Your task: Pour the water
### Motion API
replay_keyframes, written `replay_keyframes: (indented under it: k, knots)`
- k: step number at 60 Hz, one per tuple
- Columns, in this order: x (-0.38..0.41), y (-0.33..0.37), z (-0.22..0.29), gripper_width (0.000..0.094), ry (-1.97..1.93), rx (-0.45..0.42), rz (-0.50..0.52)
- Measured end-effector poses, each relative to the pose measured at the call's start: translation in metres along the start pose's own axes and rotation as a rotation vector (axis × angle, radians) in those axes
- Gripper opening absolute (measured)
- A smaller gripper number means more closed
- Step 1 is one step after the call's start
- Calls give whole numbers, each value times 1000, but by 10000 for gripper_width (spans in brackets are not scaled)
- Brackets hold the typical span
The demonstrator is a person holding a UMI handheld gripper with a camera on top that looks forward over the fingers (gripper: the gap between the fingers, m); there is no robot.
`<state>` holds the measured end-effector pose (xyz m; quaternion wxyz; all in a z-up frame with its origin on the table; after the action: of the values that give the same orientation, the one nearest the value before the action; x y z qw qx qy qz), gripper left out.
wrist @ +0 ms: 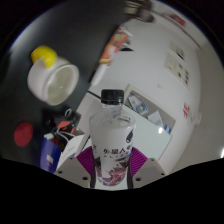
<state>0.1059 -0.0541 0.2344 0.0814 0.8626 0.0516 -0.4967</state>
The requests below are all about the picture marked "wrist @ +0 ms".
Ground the small white oblong object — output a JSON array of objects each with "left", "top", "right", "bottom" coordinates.
[{"left": 89, "top": 64, "right": 108, "bottom": 88}]

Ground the blue cardboard box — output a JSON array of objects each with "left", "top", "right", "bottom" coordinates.
[{"left": 39, "top": 133, "right": 93, "bottom": 174}]

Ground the large white wall poster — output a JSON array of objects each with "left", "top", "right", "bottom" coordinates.
[{"left": 165, "top": 49, "right": 191, "bottom": 86}]

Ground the clear plastic bottle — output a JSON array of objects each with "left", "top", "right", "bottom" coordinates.
[{"left": 89, "top": 89, "right": 137, "bottom": 188}]

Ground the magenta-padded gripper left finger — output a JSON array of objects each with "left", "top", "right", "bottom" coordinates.
[{"left": 54, "top": 147, "right": 98, "bottom": 188}]

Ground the white mug with yellow handle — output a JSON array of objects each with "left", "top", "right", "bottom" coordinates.
[{"left": 27, "top": 45, "right": 80, "bottom": 107}]

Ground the black and red tool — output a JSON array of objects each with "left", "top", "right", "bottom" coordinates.
[{"left": 43, "top": 108, "right": 83, "bottom": 141}]

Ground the small white wall poster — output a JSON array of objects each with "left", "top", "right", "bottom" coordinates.
[{"left": 169, "top": 40, "right": 186, "bottom": 61}]

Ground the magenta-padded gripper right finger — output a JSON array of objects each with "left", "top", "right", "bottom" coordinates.
[{"left": 127, "top": 147, "right": 169, "bottom": 189}]

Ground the colourful printed flat box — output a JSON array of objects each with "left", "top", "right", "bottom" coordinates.
[{"left": 99, "top": 28, "right": 129, "bottom": 66}]

